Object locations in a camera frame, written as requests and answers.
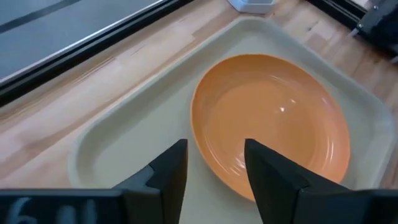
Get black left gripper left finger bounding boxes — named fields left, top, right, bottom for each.
left=112, top=138, right=189, bottom=224

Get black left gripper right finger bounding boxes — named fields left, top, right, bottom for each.
left=244, top=138, right=352, bottom=224

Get orange plastic plate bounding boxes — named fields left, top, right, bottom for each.
left=190, top=53, right=351, bottom=202

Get beige plastic serving tray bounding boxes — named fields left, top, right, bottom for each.
left=67, top=16, right=397, bottom=224

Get white square planter pot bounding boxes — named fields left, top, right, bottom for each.
left=226, top=0, right=279, bottom=14

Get long black table frame rail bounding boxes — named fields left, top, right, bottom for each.
left=0, top=0, right=194, bottom=107

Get short black table frame rail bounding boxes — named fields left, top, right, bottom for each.
left=306, top=0, right=398, bottom=58

